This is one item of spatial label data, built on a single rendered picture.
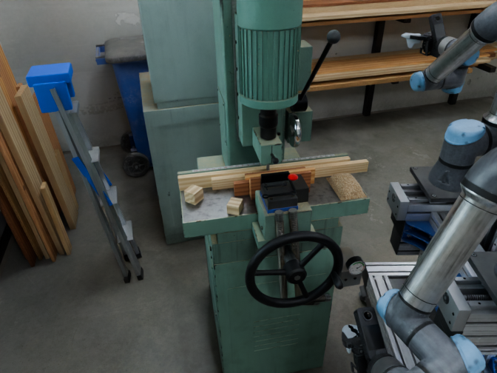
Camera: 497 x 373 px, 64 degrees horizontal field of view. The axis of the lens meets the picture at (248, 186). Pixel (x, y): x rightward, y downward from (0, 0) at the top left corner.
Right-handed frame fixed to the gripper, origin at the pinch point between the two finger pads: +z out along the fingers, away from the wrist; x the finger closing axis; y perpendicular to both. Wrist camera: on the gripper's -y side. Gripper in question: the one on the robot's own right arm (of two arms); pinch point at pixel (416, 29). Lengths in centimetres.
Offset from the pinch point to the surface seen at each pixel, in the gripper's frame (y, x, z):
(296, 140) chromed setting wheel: 13, -73, -44
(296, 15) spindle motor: -31, -74, -58
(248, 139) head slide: 9, -90, -42
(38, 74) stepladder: -14, -159, 11
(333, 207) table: 26, -71, -68
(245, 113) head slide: -1, -89, -42
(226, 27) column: -26, -88, -32
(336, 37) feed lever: -26, -67, -65
